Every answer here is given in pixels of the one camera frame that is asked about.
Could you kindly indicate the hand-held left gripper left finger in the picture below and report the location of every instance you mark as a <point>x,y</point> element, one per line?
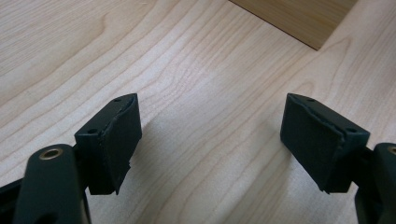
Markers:
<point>118,146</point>

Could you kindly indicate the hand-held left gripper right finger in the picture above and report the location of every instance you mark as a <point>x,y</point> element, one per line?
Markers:
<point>317,143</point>

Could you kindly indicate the wooden tea box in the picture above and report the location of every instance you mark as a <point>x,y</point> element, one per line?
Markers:
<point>299,18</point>

